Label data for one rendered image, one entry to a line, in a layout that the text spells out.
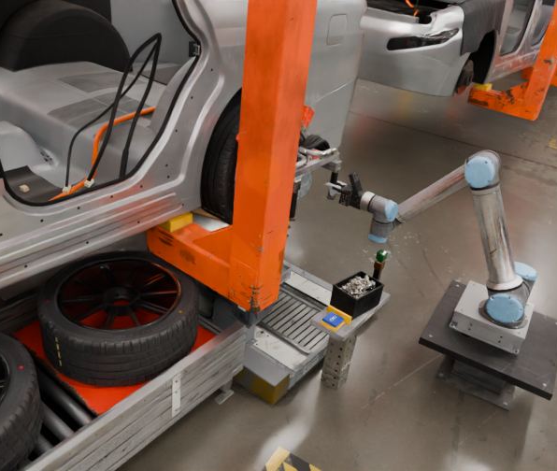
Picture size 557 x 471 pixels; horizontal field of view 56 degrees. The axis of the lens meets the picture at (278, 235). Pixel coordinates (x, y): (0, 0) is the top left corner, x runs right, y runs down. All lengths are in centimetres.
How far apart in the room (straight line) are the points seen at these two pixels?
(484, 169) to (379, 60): 272
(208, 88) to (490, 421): 200
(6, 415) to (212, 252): 96
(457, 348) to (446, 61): 289
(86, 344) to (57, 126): 114
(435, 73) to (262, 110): 322
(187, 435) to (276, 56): 158
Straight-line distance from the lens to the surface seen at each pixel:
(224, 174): 243
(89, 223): 209
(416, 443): 260
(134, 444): 220
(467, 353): 266
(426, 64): 486
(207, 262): 228
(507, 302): 247
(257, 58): 181
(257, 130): 186
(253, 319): 256
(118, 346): 211
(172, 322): 218
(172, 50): 438
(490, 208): 235
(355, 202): 262
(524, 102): 582
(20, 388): 202
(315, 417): 256
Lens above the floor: 192
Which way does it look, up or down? 30 degrees down
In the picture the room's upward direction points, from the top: 7 degrees clockwise
